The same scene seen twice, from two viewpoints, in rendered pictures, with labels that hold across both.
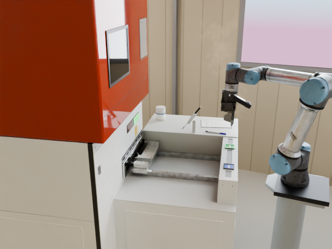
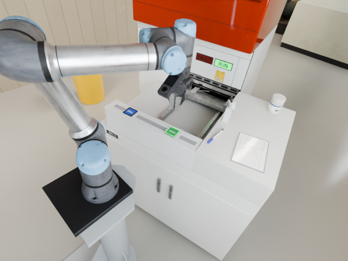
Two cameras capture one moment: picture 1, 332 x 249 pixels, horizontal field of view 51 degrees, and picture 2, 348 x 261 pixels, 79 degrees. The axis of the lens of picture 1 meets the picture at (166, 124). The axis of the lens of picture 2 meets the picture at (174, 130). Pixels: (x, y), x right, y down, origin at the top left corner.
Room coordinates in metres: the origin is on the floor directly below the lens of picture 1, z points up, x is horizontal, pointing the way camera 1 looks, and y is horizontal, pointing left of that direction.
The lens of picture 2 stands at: (2.11, -1.11, 1.67)
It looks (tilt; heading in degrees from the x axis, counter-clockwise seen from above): 43 degrees down; 106
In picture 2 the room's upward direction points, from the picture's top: 6 degrees clockwise
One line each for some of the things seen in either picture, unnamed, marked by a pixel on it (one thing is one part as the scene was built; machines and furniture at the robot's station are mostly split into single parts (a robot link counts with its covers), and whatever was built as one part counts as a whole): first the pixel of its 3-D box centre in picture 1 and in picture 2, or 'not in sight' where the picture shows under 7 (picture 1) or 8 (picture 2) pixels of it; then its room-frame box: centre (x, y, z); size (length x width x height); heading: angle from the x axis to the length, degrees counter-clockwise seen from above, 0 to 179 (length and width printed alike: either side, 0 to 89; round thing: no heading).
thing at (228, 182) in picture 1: (228, 167); (150, 132); (1.77, -0.36, 0.89); 0.55 x 0.09 x 0.14; 169
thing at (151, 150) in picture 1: (147, 157); (204, 99); (1.95, 0.11, 0.87); 0.36 x 0.08 x 0.03; 169
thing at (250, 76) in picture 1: (249, 76); (158, 42); (1.83, -0.45, 1.40); 0.11 x 0.11 x 0.08; 41
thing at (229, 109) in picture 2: (191, 122); (229, 109); (2.13, -0.17, 1.03); 0.06 x 0.04 x 0.13; 79
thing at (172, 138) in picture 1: (191, 134); (248, 138); (2.27, -0.18, 0.89); 0.62 x 0.35 x 0.14; 79
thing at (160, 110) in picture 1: (160, 113); (276, 103); (2.37, 0.04, 1.01); 0.07 x 0.07 x 0.10
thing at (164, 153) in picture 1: (181, 155); (209, 125); (2.04, -0.10, 0.84); 0.50 x 0.02 x 0.03; 79
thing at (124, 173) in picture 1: (134, 154); (205, 89); (1.93, 0.20, 0.89); 0.44 x 0.02 x 0.10; 169
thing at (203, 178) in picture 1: (174, 175); (171, 109); (1.78, -0.05, 0.84); 0.50 x 0.02 x 0.03; 79
